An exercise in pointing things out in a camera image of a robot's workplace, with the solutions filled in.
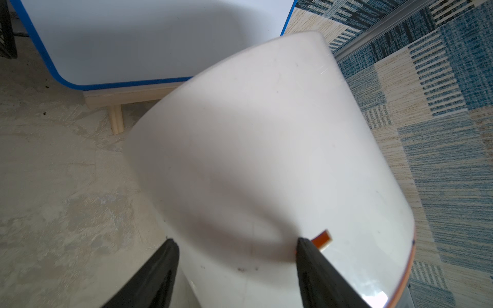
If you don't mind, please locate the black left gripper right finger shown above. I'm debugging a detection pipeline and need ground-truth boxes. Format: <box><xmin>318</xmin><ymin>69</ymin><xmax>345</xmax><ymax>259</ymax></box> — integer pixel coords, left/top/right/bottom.
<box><xmin>296</xmin><ymin>237</ymin><xmax>368</xmax><ymax>308</ymax></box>

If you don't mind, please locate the white round drawer cabinet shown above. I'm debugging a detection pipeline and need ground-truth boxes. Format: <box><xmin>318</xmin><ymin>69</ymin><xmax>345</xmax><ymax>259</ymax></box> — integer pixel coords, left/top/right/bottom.
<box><xmin>123</xmin><ymin>32</ymin><xmax>415</xmax><ymax>307</ymax></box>

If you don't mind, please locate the blue framed whiteboard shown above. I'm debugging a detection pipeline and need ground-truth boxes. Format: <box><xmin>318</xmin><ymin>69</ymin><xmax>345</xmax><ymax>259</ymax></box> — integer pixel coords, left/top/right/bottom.
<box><xmin>12</xmin><ymin>1</ymin><xmax>295</xmax><ymax>91</ymax></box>

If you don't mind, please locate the black wire shelf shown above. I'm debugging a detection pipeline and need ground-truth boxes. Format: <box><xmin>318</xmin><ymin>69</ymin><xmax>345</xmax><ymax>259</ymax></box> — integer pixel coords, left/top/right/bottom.
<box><xmin>0</xmin><ymin>0</ymin><xmax>17</xmax><ymax>59</ymax></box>

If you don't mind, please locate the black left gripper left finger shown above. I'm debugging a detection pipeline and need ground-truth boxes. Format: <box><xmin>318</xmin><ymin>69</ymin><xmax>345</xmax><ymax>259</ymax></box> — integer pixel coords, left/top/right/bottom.
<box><xmin>103</xmin><ymin>239</ymin><xmax>180</xmax><ymax>308</ymax></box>

